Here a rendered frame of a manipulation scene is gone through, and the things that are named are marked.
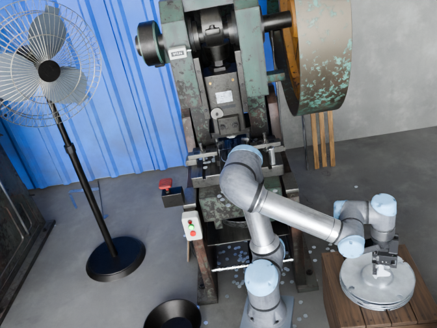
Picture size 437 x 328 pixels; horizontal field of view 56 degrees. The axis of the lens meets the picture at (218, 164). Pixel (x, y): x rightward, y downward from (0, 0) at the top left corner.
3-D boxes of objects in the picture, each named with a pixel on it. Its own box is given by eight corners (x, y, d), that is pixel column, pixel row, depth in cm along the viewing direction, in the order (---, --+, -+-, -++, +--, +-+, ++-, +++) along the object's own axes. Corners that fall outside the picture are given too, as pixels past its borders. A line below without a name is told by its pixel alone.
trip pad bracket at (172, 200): (189, 223, 199) (181, 191, 188) (170, 226, 199) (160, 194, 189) (190, 215, 204) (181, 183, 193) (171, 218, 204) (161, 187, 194)
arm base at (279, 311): (284, 333, 148) (282, 315, 143) (244, 328, 153) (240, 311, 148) (289, 299, 160) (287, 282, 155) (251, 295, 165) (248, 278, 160)
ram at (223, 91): (246, 133, 188) (237, 71, 172) (214, 138, 189) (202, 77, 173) (244, 116, 203) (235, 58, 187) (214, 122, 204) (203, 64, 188)
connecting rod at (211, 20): (237, 88, 179) (224, 8, 161) (209, 94, 180) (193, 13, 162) (234, 72, 197) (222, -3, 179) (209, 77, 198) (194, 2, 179)
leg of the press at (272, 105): (318, 290, 217) (309, 143, 169) (296, 293, 217) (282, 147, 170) (289, 189, 295) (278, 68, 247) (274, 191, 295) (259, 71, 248)
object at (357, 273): (432, 284, 163) (432, 283, 162) (372, 315, 156) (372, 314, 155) (380, 241, 186) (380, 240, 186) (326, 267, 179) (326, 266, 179)
